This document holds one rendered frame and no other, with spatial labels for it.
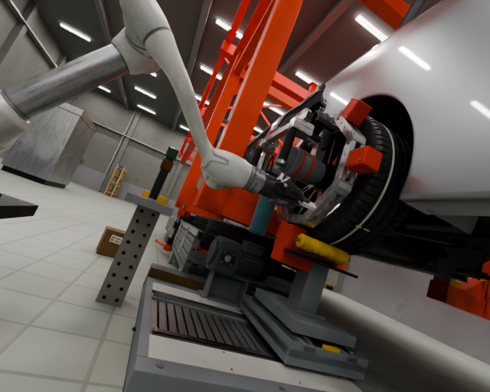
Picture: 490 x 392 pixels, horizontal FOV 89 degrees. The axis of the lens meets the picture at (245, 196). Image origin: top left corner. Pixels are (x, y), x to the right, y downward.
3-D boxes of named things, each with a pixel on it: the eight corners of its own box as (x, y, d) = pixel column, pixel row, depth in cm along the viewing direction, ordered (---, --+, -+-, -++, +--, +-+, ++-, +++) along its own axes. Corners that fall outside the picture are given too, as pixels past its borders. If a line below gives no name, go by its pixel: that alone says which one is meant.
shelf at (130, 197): (170, 216, 92) (174, 208, 93) (124, 199, 87) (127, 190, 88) (166, 213, 133) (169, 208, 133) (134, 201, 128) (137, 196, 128)
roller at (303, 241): (351, 267, 108) (355, 254, 109) (295, 246, 100) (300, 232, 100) (342, 264, 114) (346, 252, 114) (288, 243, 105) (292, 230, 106)
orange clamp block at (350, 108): (358, 127, 108) (372, 108, 104) (344, 119, 106) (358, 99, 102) (351, 123, 114) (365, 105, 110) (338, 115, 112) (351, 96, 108)
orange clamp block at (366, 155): (358, 175, 96) (379, 172, 88) (343, 166, 94) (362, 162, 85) (364, 158, 97) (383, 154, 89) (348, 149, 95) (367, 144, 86)
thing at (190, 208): (222, 224, 346) (230, 201, 352) (186, 210, 331) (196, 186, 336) (218, 223, 362) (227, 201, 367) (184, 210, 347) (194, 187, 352)
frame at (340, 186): (339, 232, 92) (378, 103, 100) (325, 226, 90) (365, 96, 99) (274, 223, 143) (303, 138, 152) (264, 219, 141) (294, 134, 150)
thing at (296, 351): (362, 383, 95) (369, 357, 97) (283, 367, 85) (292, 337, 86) (295, 325, 142) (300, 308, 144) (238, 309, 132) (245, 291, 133)
